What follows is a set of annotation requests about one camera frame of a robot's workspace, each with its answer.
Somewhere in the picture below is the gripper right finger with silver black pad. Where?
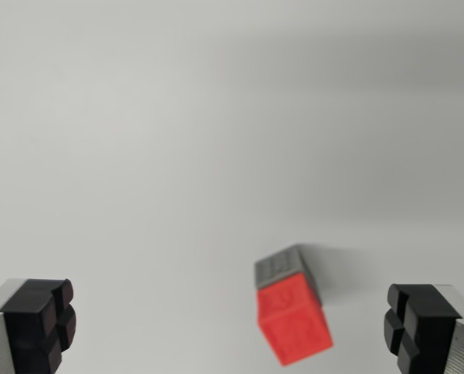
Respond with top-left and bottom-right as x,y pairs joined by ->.
383,283 -> 464,374

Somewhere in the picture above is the red embossed plastic cube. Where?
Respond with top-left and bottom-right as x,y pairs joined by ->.
257,285 -> 333,367

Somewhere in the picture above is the gripper left finger with silver black pad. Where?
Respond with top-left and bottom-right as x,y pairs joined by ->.
0,277 -> 78,374

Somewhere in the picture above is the grey embossed plastic cube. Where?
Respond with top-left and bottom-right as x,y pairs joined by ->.
253,244 -> 322,309

